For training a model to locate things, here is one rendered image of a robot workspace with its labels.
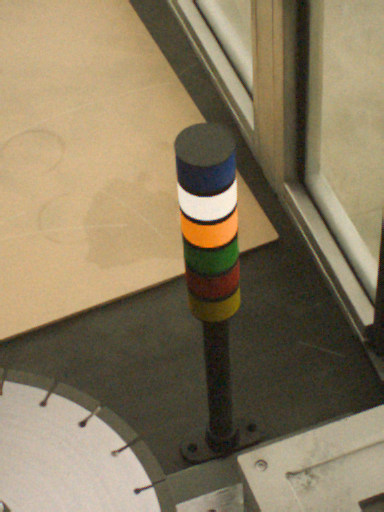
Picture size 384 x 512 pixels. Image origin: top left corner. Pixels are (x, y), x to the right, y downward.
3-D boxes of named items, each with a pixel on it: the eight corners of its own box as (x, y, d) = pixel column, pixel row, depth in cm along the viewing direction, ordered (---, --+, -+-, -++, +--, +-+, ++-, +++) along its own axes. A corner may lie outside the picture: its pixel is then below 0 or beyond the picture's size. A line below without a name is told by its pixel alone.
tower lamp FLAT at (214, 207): (224, 172, 105) (223, 145, 103) (245, 212, 102) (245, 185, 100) (170, 189, 104) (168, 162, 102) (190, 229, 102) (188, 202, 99)
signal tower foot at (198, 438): (256, 412, 132) (256, 398, 130) (270, 440, 130) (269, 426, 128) (175, 440, 130) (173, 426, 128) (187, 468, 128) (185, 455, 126)
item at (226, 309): (229, 275, 115) (228, 252, 113) (248, 313, 112) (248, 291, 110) (180, 291, 114) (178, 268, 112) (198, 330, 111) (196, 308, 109)
